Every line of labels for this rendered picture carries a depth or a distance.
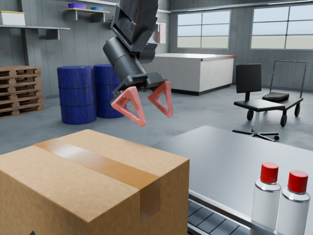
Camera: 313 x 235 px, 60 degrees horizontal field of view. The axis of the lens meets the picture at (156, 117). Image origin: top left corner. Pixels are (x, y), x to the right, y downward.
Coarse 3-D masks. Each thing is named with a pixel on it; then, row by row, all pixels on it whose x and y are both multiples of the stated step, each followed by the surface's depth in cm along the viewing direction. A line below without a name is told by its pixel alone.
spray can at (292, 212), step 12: (288, 180) 54; (300, 180) 52; (288, 192) 54; (300, 192) 52; (288, 204) 53; (300, 204) 52; (288, 216) 54; (300, 216) 53; (288, 228) 54; (300, 228) 53
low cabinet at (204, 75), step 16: (144, 64) 795; (160, 64) 759; (176, 64) 727; (192, 64) 696; (208, 64) 714; (224, 64) 788; (176, 80) 737; (192, 80) 706; (208, 80) 728; (224, 80) 805
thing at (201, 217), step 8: (192, 208) 77; (200, 208) 77; (192, 216) 73; (200, 216) 73; (208, 216) 73; (216, 216) 73; (192, 224) 70; (200, 224) 70; (208, 224) 70; (216, 224) 70; (224, 224) 70; (232, 224) 70; (208, 232) 67; (216, 232) 67; (224, 232) 67; (232, 232) 68; (240, 232) 67; (248, 232) 67
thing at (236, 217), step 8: (200, 200) 67; (208, 200) 66; (216, 208) 64; (224, 208) 63; (232, 216) 61; (240, 216) 60; (248, 224) 58; (256, 224) 57; (264, 232) 56; (272, 232) 55
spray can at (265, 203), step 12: (264, 168) 56; (276, 168) 55; (264, 180) 56; (276, 180) 56; (264, 192) 56; (276, 192) 56; (264, 204) 57; (276, 204) 57; (252, 216) 60; (264, 216) 57; (276, 216) 58
